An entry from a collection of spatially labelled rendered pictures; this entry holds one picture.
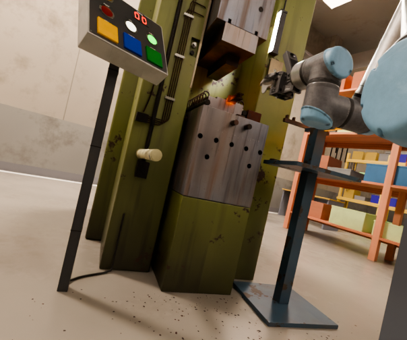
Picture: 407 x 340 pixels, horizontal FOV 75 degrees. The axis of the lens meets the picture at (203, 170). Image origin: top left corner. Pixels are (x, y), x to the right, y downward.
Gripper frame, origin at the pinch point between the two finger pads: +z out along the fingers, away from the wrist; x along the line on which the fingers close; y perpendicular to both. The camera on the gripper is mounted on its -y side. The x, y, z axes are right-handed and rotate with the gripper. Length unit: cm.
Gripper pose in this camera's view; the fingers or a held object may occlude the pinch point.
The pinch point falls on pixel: (267, 84)
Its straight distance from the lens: 114.5
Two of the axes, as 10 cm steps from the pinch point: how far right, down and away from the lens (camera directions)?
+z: -3.4, -0.7, 9.4
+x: 9.1, 2.1, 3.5
